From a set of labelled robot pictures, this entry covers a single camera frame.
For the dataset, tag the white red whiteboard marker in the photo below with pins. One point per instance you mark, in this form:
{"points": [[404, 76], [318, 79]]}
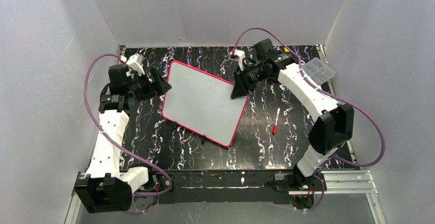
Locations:
{"points": [[276, 121]]}

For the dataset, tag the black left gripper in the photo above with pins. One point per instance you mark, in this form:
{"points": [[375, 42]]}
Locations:
{"points": [[151, 81]]}

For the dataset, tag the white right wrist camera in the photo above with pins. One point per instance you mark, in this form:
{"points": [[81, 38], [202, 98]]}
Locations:
{"points": [[238, 56]]}

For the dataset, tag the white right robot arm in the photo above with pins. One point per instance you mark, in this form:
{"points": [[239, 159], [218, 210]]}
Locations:
{"points": [[333, 121]]}

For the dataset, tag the clear plastic compartment box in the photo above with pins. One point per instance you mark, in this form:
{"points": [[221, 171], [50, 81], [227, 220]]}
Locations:
{"points": [[318, 71]]}

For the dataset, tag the aluminium front frame rail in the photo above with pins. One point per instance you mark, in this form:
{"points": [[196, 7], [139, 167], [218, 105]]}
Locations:
{"points": [[250, 196]]}

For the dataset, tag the pink framed whiteboard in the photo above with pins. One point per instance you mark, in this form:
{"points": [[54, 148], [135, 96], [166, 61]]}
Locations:
{"points": [[201, 103]]}

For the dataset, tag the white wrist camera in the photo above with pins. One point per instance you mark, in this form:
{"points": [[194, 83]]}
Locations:
{"points": [[238, 56], [135, 62]]}

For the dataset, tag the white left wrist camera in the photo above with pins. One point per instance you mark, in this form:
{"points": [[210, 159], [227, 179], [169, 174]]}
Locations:
{"points": [[135, 62]]}

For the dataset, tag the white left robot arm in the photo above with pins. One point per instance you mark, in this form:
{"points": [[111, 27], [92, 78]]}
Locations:
{"points": [[104, 187]]}

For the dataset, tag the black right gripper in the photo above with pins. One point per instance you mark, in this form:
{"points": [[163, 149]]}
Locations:
{"points": [[244, 78]]}

